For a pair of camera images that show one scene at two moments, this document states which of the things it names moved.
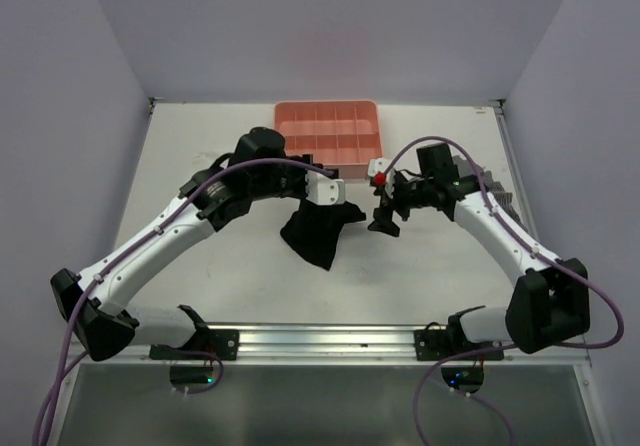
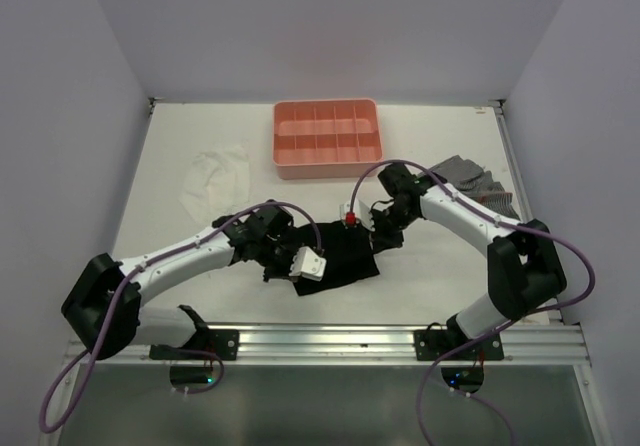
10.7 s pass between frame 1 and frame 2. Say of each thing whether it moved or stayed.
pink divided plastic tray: stayed
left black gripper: moved
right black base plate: stayed
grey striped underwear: stayed
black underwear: moved
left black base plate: stayed
